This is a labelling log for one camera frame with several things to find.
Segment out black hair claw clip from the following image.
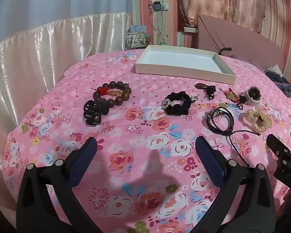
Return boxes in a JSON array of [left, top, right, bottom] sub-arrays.
[[83, 99, 109, 127]]

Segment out wall socket with chargers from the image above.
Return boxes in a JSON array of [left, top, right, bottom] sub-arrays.
[[149, 1, 170, 12]]

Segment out cream scrunchie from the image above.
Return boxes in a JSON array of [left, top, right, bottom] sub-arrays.
[[241, 108, 272, 133]]

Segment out brown pendant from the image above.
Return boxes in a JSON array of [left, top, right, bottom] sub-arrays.
[[195, 83, 217, 100]]

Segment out black braided cord bracelet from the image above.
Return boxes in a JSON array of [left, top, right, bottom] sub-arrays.
[[203, 107, 235, 136]]

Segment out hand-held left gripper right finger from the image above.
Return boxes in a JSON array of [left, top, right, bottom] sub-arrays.
[[195, 136, 275, 233]]

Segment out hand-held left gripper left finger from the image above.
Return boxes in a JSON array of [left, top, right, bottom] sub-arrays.
[[16, 136, 97, 233]]

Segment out white satin curtain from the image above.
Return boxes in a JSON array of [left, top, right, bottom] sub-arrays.
[[0, 12, 133, 151]]

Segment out dark blue patterned cloth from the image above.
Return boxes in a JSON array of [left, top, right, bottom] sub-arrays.
[[264, 64, 290, 84]]

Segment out dark wooden bead bracelet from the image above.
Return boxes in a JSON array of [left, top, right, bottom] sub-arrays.
[[93, 81, 132, 107]]

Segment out white shallow cardboard box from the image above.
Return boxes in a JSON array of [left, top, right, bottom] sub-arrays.
[[135, 45, 237, 84]]

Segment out pink headboard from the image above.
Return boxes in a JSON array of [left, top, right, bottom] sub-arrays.
[[197, 14, 285, 72]]

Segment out hanging charger cables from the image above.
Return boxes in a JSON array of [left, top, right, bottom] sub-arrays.
[[149, 11, 169, 45]]

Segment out light blue gift bag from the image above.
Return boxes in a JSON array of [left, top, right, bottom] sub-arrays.
[[127, 25, 147, 33]]

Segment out jade pendant with red cord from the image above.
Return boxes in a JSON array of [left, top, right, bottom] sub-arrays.
[[219, 88, 244, 110]]

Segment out thin black cord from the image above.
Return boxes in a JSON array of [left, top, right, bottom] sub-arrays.
[[229, 129, 269, 168]]

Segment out black and white tote bag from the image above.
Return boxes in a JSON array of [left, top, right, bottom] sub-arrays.
[[125, 31, 147, 50]]

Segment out black scrunchie with flower charm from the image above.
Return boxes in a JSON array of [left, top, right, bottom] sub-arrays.
[[161, 91, 199, 116]]

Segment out pink floral curtain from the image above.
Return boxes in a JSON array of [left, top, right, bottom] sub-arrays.
[[173, 0, 267, 33]]

